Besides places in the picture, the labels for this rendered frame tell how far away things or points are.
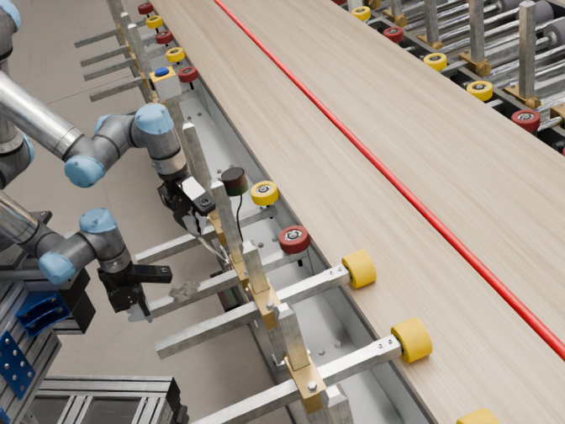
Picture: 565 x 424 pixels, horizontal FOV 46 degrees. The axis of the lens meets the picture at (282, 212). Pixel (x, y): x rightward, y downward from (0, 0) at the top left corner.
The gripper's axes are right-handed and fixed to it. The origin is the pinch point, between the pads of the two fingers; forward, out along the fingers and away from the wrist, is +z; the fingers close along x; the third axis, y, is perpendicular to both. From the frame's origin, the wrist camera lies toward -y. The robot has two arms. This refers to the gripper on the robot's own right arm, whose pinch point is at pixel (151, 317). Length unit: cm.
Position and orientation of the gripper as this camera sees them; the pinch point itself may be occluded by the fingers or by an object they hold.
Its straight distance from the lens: 180.5
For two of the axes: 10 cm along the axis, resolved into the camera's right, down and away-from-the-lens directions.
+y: -9.2, 3.6, -1.6
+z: 2.0, 7.8, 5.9
